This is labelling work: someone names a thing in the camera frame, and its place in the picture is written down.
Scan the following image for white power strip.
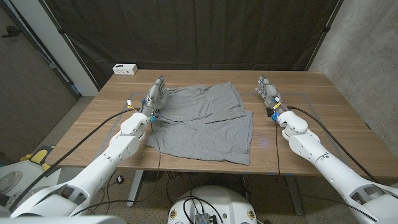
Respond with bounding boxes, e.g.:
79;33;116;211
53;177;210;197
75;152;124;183
112;63;139;76

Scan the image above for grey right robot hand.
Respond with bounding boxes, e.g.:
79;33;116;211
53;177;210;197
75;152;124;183
254;74;289;118

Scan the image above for yellow and black floor object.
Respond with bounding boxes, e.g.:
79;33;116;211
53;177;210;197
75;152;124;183
20;144;57;172

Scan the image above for grey electronics box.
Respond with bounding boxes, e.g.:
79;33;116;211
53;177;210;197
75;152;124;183
194;213;218;224

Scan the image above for black door handle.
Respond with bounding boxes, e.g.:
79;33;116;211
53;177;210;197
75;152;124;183
1;26;21;39

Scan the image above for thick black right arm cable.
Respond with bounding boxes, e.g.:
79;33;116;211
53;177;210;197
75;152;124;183
287;105;379;184

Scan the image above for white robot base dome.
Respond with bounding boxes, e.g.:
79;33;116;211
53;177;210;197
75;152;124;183
167;185;258;224

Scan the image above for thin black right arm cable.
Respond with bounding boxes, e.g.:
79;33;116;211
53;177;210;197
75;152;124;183
274;120;281;175

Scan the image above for grey table leg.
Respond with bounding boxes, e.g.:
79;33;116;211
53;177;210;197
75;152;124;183
284;175;305;217

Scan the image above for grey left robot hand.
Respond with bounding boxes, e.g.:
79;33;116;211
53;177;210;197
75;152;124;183
141;75;169;118

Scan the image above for white table leg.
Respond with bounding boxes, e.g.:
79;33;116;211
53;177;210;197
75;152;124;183
126;169;146;208

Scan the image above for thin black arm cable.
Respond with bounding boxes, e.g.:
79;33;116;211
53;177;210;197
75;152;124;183
70;119;163;217
274;120;281;175

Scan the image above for grey fabric shorts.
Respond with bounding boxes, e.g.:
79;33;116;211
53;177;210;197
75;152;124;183
145;81;254;166

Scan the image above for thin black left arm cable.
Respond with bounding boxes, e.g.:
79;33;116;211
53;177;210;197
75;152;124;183
70;119;163;217

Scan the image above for black floor plug cable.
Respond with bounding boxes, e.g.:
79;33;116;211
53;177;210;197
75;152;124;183
80;169;126;216

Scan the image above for dark round floor fan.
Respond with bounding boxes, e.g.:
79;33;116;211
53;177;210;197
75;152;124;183
142;170;165;184

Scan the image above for grey sneaker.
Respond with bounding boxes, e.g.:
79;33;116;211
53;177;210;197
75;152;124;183
4;185;50;208
0;170;23;194

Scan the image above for white low platform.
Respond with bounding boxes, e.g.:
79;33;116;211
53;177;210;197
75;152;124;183
0;161;62;205

